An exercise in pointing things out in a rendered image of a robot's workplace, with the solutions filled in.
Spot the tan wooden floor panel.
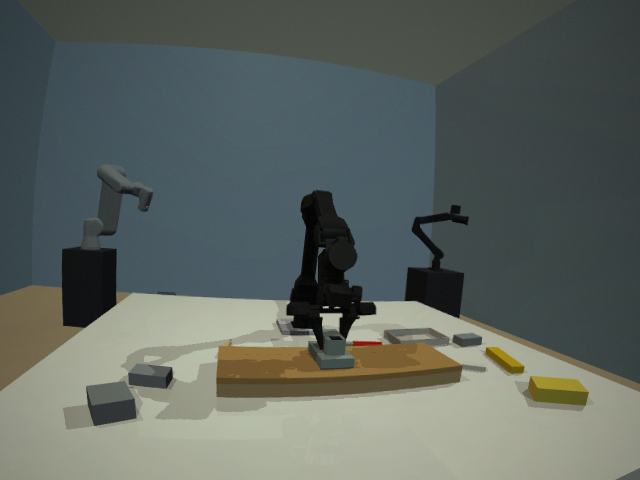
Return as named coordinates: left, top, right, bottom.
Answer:
left=216, top=343, right=463, bottom=398

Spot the yellow rectangular block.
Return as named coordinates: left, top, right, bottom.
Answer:
left=528, top=376, right=589, bottom=406

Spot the yellow rectangular bar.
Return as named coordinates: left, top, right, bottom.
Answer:
left=486, top=347, right=525, bottom=374

